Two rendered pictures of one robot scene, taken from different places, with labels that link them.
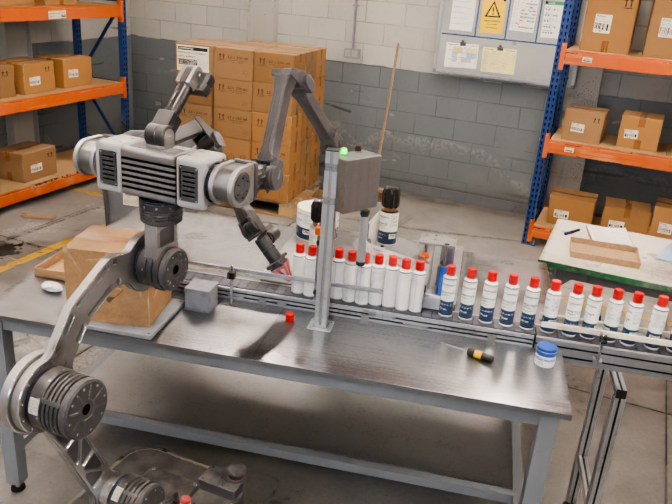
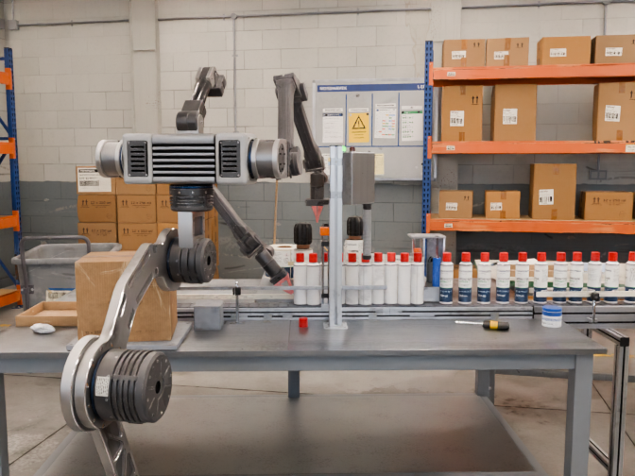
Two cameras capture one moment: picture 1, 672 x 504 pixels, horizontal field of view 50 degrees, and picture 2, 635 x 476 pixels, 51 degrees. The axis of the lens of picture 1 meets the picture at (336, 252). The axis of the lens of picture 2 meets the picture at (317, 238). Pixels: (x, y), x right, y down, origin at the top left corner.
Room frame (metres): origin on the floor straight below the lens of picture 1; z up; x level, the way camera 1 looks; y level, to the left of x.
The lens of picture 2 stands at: (0.01, 0.59, 1.45)
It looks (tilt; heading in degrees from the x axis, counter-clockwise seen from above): 7 degrees down; 348
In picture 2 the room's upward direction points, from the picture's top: straight up
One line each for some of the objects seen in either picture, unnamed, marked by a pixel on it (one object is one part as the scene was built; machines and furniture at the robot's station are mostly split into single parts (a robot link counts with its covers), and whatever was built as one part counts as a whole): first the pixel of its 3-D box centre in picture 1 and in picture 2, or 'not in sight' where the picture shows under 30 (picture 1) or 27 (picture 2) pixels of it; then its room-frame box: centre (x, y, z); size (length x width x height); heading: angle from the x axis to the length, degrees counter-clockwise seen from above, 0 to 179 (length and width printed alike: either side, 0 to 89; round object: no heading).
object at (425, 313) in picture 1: (318, 300); (322, 309); (2.52, 0.05, 0.86); 1.65 x 0.08 x 0.04; 80
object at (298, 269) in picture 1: (299, 267); (300, 279); (2.54, 0.14, 0.98); 0.05 x 0.05 x 0.20
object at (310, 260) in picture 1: (311, 270); (313, 279); (2.52, 0.09, 0.98); 0.05 x 0.05 x 0.20
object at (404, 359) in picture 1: (299, 285); (291, 308); (2.73, 0.14, 0.82); 2.10 x 1.31 x 0.02; 80
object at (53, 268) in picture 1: (85, 265); (68, 313); (2.70, 1.03, 0.85); 0.30 x 0.26 x 0.04; 80
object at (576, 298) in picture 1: (573, 309); (559, 278); (2.35, -0.87, 0.98); 0.05 x 0.05 x 0.20
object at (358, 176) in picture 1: (352, 181); (351, 178); (2.42, -0.04, 1.38); 0.17 x 0.10 x 0.19; 135
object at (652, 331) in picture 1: (657, 322); (632, 278); (2.30, -1.16, 0.98); 0.05 x 0.05 x 0.20
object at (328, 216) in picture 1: (326, 241); (335, 236); (2.37, 0.03, 1.16); 0.04 x 0.04 x 0.67; 80
